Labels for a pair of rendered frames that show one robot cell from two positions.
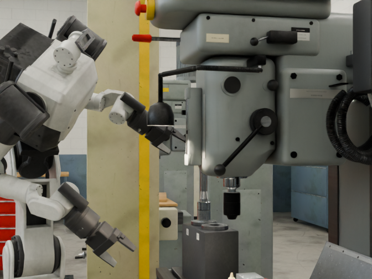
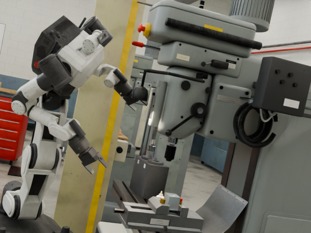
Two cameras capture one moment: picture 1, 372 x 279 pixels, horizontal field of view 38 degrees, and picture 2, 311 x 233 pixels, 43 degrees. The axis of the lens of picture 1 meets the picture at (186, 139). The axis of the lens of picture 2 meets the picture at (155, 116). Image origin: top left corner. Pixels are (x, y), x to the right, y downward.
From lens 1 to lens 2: 0.38 m
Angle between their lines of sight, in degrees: 5
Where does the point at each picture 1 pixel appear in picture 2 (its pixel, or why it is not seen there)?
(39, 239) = (47, 149)
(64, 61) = (88, 47)
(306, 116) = (223, 112)
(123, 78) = (111, 51)
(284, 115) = (211, 108)
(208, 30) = (178, 52)
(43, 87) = (72, 60)
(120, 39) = (115, 24)
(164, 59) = not seen: hidden behind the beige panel
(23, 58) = (63, 39)
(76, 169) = not seen: hidden behind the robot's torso
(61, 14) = not seen: outside the picture
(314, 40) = (237, 69)
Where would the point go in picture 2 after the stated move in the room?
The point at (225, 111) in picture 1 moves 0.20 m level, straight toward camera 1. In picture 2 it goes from (178, 100) to (180, 100)
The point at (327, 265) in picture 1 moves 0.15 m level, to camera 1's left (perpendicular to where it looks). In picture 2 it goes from (216, 198) to (188, 192)
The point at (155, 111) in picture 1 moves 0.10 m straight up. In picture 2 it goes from (138, 91) to (143, 69)
